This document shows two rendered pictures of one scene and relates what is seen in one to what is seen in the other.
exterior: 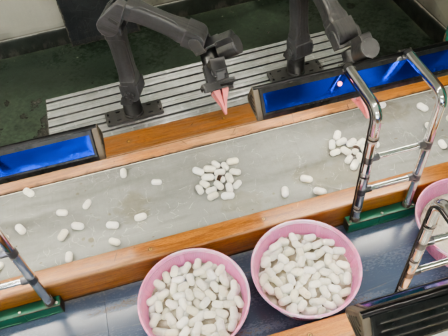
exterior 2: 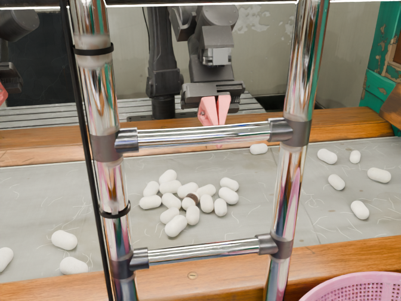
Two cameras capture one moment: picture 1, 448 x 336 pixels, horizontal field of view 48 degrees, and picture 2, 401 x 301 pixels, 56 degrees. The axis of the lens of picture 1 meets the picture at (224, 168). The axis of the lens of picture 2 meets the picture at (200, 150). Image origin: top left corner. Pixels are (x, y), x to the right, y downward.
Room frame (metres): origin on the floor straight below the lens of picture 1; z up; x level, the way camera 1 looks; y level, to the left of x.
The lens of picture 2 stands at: (0.49, -0.41, 1.09)
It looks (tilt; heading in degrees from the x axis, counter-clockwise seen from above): 28 degrees down; 1
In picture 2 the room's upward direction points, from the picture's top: straight up
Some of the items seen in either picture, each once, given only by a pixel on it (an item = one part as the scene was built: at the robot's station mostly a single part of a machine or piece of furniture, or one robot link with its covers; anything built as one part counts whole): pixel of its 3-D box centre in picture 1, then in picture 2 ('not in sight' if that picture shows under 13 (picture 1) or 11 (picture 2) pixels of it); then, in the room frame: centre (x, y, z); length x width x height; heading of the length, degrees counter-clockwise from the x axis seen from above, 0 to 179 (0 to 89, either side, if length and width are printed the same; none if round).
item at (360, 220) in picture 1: (378, 145); (191, 154); (0.84, -0.40, 0.90); 0.20 x 0.19 x 0.45; 100
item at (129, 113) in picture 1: (132, 105); not in sight; (1.31, 0.29, 0.71); 0.20 x 0.07 x 0.08; 102
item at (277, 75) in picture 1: (295, 64); (163, 108); (1.43, -0.30, 0.71); 0.20 x 0.07 x 0.08; 102
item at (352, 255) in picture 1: (305, 274); not in sight; (0.59, -0.17, 0.72); 0.27 x 0.27 x 0.10
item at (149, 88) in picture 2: (298, 50); (164, 85); (1.42, -0.30, 0.77); 0.09 x 0.06 x 0.06; 112
